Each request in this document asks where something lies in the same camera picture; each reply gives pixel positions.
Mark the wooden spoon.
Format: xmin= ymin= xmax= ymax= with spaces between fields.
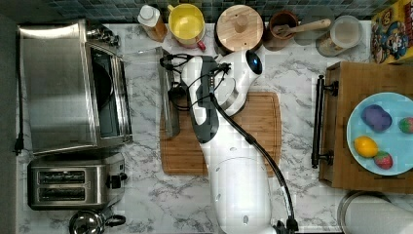
xmin=274 ymin=19 xmax=331 ymax=37

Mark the stainless steel two-slot toaster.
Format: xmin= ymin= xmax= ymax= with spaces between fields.
xmin=27 ymin=153 xmax=128 ymax=211

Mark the purple toy fruit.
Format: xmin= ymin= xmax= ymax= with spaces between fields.
xmin=361 ymin=104 xmax=393 ymax=132

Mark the brown utensil holder cup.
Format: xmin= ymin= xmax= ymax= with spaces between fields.
xmin=263 ymin=11 xmax=298 ymax=51

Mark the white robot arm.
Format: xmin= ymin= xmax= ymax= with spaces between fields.
xmin=181 ymin=50 xmax=276 ymax=234

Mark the red toy strawberry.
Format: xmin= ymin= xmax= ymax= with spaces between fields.
xmin=374 ymin=151 xmax=394 ymax=170

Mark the stainless steel toaster oven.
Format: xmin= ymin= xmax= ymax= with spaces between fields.
xmin=19 ymin=19 xmax=131 ymax=156

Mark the dark canister with wooden lid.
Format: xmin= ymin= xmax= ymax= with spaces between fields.
xmin=214 ymin=5 xmax=264 ymax=55

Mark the pink ceramic mug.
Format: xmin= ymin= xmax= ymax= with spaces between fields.
xmin=183 ymin=40 xmax=207 ymax=52

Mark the glass oven door with handle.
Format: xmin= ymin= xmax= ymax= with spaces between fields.
xmin=122 ymin=47 xmax=180 ymax=141

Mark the orange juice bottle white cap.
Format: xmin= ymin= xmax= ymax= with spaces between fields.
xmin=137 ymin=5 xmax=168 ymax=42

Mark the light blue plate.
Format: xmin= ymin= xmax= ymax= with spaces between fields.
xmin=347 ymin=93 xmax=413 ymax=176

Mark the black oven power cord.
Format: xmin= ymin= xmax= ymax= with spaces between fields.
xmin=13 ymin=48 xmax=25 ymax=156

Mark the bamboo cutting board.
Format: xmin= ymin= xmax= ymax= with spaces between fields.
xmin=160 ymin=92 xmax=282 ymax=176

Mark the wooden drawer box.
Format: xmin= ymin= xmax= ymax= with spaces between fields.
xmin=312 ymin=61 xmax=412 ymax=194

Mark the yellow plastic cup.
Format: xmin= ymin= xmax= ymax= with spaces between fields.
xmin=168 ymin=4 xmax=205 ymax=46

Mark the yellow cereal box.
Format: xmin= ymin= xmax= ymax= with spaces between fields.
xmin=370 ymin=0 xmax=413 ymax=65

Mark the yellow toy lemon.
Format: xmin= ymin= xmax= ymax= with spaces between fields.
xmin=354 ymin=136 xmax=379 ymax=158

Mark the clear jar of colourful cereal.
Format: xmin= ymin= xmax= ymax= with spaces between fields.
xmin=316 ymin=16 xmax=362 ymax=58

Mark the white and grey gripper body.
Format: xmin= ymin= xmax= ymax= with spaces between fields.
xmin=181 ymin=56 xmax=219 ymax=143

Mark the green and red toy fruit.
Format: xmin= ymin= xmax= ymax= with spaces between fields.
xmin=398 ymin=117 xmax=413 ymax=134

